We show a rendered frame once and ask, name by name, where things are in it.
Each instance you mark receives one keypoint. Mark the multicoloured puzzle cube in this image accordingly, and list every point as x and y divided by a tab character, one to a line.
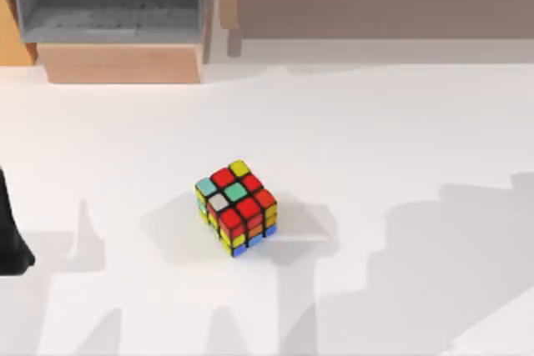
235	207

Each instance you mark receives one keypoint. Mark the pale wooden drawer front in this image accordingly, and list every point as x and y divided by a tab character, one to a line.
119	62

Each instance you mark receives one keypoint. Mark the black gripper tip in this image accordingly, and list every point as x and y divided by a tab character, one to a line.
9	239

